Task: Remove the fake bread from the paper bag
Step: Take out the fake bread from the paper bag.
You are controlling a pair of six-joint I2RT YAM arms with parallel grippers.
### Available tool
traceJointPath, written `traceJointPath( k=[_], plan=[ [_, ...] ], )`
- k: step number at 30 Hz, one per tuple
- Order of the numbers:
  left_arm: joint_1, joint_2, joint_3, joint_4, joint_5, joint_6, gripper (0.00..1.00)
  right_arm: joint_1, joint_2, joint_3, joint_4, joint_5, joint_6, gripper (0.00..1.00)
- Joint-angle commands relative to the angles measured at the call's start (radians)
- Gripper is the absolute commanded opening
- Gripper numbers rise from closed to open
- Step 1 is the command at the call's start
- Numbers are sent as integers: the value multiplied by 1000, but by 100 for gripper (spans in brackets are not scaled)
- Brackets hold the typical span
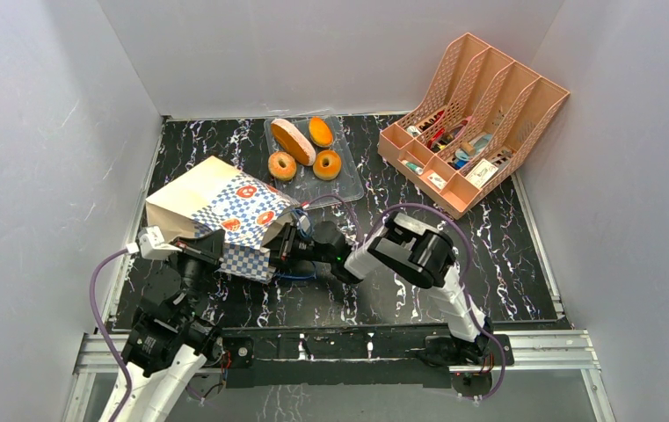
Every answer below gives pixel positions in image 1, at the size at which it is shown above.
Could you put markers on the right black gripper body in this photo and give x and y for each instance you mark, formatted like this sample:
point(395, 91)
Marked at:
point(288, 249)

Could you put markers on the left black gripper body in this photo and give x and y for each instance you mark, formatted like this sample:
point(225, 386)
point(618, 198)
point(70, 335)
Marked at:
point(195, 261)

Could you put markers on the brown checkered paper bag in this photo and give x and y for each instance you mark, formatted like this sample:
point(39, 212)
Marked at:
point(216, 195)

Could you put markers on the sugared orange fake donut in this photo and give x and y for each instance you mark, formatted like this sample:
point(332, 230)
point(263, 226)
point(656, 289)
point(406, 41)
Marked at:
point(282, 166)

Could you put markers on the pink sugared bread slice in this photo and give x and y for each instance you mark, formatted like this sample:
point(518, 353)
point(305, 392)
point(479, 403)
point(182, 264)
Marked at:
point(293, 141)

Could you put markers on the round orange fake bun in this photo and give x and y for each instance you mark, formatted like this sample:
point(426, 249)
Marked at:
point(320, 133)

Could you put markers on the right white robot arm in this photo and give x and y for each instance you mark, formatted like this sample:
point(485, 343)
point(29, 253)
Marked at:
point(419, 253)

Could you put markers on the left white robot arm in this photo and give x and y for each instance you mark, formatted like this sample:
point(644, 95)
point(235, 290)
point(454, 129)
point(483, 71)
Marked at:
point(167, 343)

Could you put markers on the clear plastic tray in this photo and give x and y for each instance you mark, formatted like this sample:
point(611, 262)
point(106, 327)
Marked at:
point(347, 186)

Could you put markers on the pink file organizer rack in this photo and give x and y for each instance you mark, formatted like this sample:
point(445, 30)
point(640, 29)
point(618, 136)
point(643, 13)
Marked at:
point(476, 125)

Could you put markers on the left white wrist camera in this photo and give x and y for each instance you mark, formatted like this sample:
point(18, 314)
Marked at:
point(151, 245)

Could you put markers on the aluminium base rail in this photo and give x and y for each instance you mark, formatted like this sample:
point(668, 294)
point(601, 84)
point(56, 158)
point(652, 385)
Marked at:
point(384, 344)

